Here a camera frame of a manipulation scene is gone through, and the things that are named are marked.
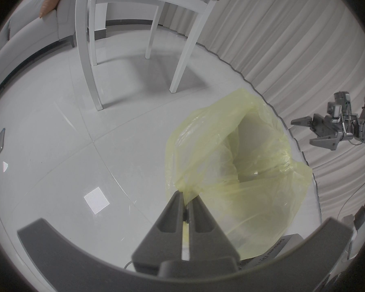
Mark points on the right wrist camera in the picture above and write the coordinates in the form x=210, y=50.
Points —
x=334, y=109

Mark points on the white trash bin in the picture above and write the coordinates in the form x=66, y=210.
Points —
x=261, y=144

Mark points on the grey and white chair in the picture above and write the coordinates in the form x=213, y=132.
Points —
x=82, y=41

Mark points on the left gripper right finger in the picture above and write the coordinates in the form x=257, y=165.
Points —
x=206, y=239

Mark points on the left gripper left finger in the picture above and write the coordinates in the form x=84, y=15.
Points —
x=164, y=239

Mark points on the yellow plastic bag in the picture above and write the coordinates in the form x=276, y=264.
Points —
x=261, y=211

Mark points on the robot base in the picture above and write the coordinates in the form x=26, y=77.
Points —
x=270, y=251

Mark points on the pale grey sofa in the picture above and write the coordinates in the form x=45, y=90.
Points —
x=33, y=32

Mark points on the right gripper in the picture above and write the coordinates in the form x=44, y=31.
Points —
x=328, y=128

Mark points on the beige curtain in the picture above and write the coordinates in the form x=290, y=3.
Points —
x=292, y=41

